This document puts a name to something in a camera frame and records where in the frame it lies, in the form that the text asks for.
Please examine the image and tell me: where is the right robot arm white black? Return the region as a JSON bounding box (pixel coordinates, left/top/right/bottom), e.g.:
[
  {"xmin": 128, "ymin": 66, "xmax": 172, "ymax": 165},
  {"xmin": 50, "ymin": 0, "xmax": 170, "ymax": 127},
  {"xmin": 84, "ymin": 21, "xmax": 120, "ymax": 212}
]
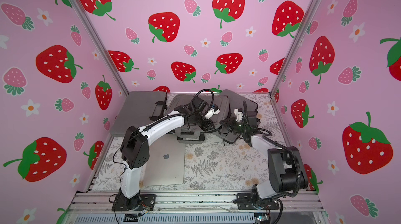
[{"xmin": 221, "ymin": 115, "xmax": 309, "ymax": 207}]

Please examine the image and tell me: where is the floral table mat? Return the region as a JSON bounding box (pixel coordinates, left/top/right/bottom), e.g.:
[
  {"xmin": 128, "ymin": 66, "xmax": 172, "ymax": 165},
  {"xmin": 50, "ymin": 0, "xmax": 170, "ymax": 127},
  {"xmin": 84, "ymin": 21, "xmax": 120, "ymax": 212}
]
[{"xmin": 84, "ymin": 93, "xmax": 311, "ymax": 192}]

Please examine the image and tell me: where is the large grey backpack bag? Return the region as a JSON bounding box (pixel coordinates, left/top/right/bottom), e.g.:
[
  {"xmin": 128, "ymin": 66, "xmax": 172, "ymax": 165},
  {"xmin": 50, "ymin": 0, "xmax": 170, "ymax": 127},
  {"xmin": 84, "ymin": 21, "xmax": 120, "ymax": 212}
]
[{"xmin": 166, "ymin": 94, "xmax": 230, "ymax": 144}]

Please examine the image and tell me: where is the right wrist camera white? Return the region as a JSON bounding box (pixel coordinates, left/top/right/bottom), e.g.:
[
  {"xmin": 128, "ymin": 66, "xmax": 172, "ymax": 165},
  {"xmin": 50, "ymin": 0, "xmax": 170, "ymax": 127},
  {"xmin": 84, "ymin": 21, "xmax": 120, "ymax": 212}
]
[{"xmin": 234, "ymin": 108, "xmax": 245, "ymax": 123}]

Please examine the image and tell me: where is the grey laptop bag with handles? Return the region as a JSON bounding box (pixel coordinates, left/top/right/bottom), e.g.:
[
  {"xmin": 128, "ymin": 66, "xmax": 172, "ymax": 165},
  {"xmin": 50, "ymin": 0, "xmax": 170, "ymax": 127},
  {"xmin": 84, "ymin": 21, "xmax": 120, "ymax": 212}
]
[{"xmin": 110, "ymin": 91, "xmax": 167, "ymax": 137}]

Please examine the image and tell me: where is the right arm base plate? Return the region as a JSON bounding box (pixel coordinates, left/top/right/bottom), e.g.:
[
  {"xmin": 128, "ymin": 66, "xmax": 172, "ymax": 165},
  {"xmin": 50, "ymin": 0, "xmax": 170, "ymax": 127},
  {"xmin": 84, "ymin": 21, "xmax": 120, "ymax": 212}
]
[{"xmin": 232, "ymin": 193, "xmax": 280, "ymax": 210}]

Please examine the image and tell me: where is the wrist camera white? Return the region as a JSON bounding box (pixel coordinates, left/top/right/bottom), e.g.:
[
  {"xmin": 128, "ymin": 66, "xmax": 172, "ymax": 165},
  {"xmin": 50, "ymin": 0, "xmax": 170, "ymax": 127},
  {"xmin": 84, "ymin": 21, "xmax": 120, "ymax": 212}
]
[
  {"xmin": 234, "ymin": 108, "xmax": 245, "ymax": 123},
  {"xmin": 204, "ymin": 107, "xmax": 220, "ymax": 120}
]

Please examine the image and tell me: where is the aluminium front rail frame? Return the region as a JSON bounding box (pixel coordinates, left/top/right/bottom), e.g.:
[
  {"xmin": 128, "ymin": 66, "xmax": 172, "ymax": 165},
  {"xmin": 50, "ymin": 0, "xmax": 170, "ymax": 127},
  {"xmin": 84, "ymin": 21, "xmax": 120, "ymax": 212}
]
[{"xmin": 62, "ymin": 190, "xmax": 329, "ymax": 224}]

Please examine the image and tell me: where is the grey laptop sleeve at back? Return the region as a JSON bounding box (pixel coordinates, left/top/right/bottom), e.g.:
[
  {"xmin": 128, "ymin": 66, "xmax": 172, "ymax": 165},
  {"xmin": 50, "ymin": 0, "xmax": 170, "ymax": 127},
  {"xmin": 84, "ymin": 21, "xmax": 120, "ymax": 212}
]
[{"xmin": 219, "ymin": 89, "xmax": 259, "ymax": 118}]

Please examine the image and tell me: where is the silver apple laptop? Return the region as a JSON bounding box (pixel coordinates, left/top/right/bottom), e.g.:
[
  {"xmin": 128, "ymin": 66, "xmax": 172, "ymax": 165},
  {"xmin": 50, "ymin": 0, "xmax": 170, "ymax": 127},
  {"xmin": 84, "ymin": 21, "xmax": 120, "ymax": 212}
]
[{"xmin": 143, "ymin": 134, "xmax": 185, "ymax": 186}]

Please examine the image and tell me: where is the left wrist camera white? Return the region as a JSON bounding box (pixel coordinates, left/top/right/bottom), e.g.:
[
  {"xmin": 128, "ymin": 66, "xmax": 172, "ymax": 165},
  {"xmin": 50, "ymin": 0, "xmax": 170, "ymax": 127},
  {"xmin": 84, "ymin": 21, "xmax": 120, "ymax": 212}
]
[{"xmin": 204, "ymin": 107, "xmax": 220, "ymax": 120}]

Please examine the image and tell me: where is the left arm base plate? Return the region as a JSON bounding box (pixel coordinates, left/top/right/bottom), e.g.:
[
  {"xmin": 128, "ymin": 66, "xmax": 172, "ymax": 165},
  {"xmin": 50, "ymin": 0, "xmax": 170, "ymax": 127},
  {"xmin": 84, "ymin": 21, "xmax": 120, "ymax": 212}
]
[{"xmin": 112, "ymin": 194, "xmax": 156, "ymax": 212}]

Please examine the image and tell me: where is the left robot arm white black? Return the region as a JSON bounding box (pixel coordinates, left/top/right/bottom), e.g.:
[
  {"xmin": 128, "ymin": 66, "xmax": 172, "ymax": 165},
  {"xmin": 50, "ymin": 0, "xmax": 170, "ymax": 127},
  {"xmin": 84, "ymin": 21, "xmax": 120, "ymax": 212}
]
[{"xmin": 119, "ymin": 89, "xmax": 219, "ymax": 200}]

